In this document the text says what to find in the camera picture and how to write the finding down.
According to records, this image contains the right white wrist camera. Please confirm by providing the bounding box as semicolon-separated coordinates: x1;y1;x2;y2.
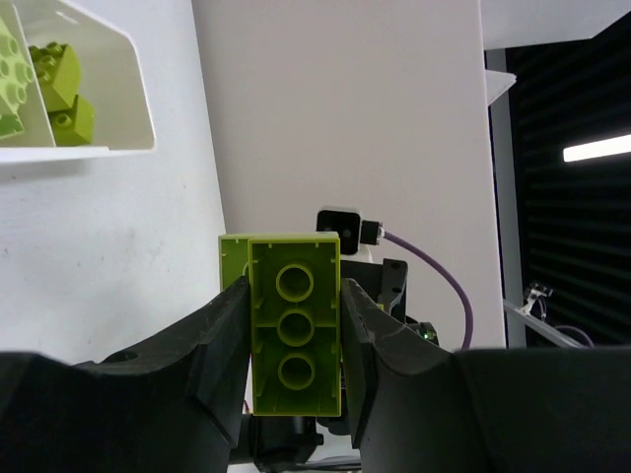
315;206;385;263

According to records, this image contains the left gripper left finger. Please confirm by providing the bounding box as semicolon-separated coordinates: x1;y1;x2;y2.
1;278;250;472

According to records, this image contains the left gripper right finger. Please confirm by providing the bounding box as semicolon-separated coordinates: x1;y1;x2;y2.
340;279;630;472

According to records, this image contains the white three-compartment tray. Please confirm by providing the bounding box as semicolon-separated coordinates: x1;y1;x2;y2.
1;1;155;165

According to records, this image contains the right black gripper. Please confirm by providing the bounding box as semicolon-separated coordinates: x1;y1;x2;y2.
341;258;439;345

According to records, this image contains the lime green lego brick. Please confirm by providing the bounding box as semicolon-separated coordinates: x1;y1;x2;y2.
29;41;95;147

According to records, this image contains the pale green lego brick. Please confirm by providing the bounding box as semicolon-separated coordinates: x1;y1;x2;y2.
1;20;35;140

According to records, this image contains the lime green lego stack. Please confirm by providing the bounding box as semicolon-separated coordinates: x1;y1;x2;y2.
218;232;342;417

